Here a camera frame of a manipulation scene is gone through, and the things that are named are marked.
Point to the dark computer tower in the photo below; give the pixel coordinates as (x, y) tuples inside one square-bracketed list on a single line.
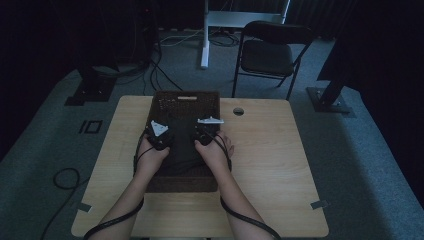
[(145, 33)]

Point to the black folding chair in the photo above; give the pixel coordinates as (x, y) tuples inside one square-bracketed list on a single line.
[(268, 56)]

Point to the black metal stand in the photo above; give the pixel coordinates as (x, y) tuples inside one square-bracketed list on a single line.
[(328, 96), (91, 88)]

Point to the brown woven basket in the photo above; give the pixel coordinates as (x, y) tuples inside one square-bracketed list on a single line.
[(181, 103)]

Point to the person's right hand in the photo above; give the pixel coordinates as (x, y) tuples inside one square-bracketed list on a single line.
[(215, 155)]

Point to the grey tape piece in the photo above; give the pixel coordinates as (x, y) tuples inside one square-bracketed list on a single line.
[(319, 204), (84, 207)]

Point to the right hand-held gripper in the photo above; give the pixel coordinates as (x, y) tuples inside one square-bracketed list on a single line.
[(205, 131)]

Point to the white metal desk frame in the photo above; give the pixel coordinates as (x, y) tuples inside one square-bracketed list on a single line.
[(230, 18)]

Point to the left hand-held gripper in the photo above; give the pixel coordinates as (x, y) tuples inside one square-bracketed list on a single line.
[(159, 135)]

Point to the person's left hand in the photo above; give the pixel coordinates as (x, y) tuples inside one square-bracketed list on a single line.
[(151, 161)]

